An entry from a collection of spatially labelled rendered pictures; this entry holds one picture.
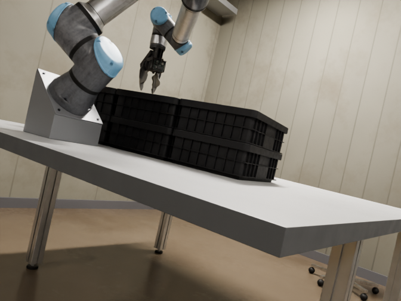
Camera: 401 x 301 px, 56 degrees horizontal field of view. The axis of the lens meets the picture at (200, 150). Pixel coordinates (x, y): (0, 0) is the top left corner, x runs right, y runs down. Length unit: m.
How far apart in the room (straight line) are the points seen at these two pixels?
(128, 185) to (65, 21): 0.71
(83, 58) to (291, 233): 0.90
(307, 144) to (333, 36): 1.08
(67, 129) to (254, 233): 0.88
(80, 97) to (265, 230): 0.88
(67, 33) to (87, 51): 0.08
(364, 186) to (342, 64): 1.16
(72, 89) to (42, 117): 0.13
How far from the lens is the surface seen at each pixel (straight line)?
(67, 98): 1.28
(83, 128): 1.31
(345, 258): 1.07
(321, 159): 3.73
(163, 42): 1.77
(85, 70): 1.23
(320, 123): 3.78
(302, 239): 0.55
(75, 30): 1.25
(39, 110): 1.31
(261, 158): 1.36
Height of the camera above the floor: 0.77
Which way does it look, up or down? level
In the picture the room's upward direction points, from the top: 13 degrees clockwise
